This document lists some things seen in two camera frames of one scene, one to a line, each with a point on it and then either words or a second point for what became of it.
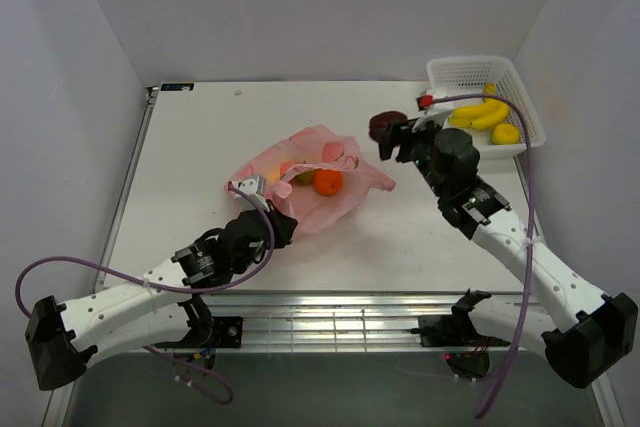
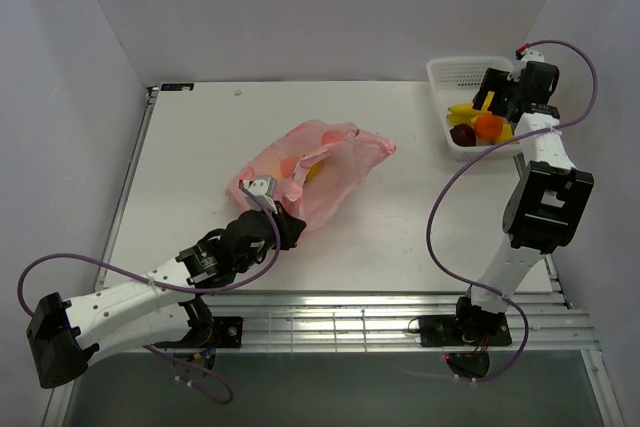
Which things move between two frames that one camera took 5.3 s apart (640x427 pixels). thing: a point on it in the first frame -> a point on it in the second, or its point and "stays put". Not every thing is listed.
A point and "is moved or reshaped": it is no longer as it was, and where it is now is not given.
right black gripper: x=401 y=133 -> x=494 y=80
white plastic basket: x=462 y=76 stays put
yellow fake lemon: x=505 y=133 stays put
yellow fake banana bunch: x=483 y=115 stays put
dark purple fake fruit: x=379 y=122 is moved or reshaped
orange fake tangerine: x=328 y=182 -> x=489 y=127
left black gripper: x=283 y=227 stays put
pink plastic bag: x=317 y=148 is moved or reshaped
